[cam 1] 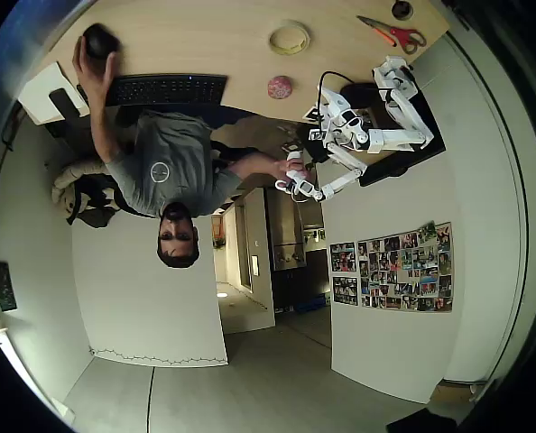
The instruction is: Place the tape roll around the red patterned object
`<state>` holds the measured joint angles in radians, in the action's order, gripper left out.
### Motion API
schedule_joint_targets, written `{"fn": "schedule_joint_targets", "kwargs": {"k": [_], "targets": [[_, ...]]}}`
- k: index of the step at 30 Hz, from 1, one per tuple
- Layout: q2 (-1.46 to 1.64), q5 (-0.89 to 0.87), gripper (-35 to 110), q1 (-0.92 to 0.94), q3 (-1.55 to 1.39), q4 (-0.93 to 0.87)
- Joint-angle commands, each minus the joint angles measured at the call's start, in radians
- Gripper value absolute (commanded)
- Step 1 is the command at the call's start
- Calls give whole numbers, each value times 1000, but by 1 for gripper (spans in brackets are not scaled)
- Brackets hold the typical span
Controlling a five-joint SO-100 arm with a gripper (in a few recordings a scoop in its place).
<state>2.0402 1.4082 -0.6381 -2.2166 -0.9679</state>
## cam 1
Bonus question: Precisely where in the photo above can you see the person's left hand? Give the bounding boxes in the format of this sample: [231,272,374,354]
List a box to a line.
[72,35,120,91]

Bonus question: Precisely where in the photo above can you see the white leader arm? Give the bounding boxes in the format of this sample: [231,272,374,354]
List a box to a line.
[274,143,368,203]

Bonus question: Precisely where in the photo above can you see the small photo collage poster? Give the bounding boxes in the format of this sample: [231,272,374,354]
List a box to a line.
[332,275,359,307]
[329,242,357,273]

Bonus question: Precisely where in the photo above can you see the person in grey shirt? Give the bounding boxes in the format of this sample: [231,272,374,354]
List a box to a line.
[105,110,245,271]

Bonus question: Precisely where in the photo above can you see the beige padded jacket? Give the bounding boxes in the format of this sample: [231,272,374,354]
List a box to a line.
[51,161,116,213]

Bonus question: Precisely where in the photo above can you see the black cable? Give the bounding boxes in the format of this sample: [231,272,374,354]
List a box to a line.
[318,70,357,118]

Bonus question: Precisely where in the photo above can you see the white paper pad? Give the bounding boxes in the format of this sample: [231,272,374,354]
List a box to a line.
[17,61,91,126]

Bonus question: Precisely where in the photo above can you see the beige tape roll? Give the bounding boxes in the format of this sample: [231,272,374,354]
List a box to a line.
[268,20,311,56]

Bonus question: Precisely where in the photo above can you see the black round desk grommet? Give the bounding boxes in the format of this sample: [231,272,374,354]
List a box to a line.
[391,0,414,22]

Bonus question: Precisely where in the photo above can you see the black keyboard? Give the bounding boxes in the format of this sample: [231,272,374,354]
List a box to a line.
[76,74,229,108]

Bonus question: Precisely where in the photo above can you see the black computer mouse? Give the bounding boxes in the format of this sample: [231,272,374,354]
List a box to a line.
[81,23,121,60]

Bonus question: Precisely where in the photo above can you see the black rounded device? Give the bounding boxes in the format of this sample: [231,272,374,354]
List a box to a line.
[339,82,380,104]

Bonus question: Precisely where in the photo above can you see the black phone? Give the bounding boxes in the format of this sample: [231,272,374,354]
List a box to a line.
[49,88,80,122]

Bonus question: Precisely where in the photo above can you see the red handled scissors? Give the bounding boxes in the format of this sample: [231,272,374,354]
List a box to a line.
[356,15,428,56]

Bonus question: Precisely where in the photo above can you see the black board under robot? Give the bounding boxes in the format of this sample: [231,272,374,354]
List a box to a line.
[339,80,448,189]

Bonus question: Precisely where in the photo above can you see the large photo collage poster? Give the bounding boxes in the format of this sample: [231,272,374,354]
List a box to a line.
[356,220,454,314]

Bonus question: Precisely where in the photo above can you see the person's left forearm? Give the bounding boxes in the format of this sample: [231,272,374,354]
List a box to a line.
[86,85,129,163]

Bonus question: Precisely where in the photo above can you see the brown cardboard box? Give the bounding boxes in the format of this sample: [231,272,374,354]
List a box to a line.
[430,381,488,405]

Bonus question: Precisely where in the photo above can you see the blue crate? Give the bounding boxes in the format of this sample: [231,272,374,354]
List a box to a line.
[294,292,328,313]

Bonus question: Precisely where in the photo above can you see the black garment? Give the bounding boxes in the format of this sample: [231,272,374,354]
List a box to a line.
[66,174,121,229]

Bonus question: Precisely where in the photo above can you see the person's right forearm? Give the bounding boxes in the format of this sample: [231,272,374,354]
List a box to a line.
[226,151,281,178]

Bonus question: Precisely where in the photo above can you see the person's right hand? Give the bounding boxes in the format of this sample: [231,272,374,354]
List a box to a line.
[272,155,317,181]

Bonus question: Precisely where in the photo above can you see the pink round object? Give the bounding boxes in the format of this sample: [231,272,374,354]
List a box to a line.
[266,75,295,100]

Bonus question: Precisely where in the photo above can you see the dark framed picture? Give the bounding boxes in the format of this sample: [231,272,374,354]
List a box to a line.
[0,260,19,312]

